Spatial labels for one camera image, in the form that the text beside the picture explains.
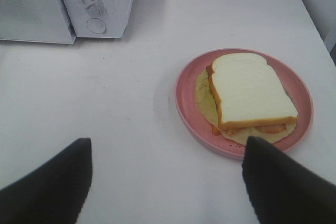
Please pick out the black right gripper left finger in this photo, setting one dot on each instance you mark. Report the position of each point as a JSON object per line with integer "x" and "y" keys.
{"x": 53, "y": 193}

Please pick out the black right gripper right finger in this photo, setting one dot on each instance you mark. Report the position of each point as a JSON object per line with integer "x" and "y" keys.
{"x": 283, "y": 191}

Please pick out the white bread sandwich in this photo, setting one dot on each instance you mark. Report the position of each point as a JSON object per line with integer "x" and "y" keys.
{"x": 241, "y": 95}

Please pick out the pink round plate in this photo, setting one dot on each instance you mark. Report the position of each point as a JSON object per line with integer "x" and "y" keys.
{"x": 185, "y": 99}

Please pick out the round microwave door button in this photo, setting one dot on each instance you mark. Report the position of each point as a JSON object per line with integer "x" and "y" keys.
{"x": 96, "y": 26}

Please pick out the white microwave door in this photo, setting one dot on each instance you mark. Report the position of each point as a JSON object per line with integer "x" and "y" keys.
{"x": 45, "y": 21}

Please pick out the white microwave oven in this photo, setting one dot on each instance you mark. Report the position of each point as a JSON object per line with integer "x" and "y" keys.
{"x": 105, "y": 3}

